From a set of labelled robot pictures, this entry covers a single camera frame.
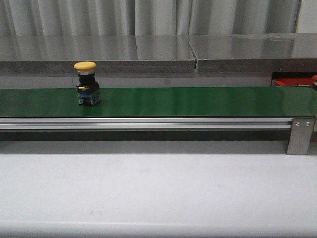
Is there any grey pleated curtain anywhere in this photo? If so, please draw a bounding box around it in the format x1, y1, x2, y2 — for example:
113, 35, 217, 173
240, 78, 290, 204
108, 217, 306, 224
0, 0, 301, 36

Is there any aluminium conveyor side rail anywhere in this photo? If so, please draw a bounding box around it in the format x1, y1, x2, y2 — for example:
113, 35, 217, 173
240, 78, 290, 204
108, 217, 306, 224
0, 118, 293, 130

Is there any yellow mushroom push button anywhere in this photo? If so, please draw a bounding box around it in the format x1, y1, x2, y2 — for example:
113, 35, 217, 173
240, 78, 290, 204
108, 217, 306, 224
73, 61, 101, 106

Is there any red mushroom push button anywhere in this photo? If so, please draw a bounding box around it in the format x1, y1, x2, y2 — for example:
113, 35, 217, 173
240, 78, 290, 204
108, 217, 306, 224
312, 75, 317, 90

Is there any red plastic tray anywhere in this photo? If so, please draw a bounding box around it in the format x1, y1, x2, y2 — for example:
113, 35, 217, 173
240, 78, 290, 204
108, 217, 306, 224
272, 77, 314, 86

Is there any right grey stone slab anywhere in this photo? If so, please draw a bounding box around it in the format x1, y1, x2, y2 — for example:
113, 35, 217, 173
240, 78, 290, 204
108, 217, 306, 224
189, 33, 317, 74

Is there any left grey stone slab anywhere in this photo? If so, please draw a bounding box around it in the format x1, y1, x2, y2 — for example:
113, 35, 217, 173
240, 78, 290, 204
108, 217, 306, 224
0, 36, 195, 75

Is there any grey stone slab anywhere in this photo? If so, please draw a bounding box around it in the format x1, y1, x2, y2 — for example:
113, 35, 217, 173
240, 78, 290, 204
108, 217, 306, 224
0, 36, 195, 75
189, 33, 317, 74

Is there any green conveyor belt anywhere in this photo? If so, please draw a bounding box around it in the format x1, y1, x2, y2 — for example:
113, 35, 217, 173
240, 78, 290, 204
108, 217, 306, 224
0, 87, 317, 118

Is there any steel conveyor support bracket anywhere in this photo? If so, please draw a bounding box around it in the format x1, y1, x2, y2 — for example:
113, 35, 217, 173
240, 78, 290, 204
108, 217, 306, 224
287, 118, 315, 155

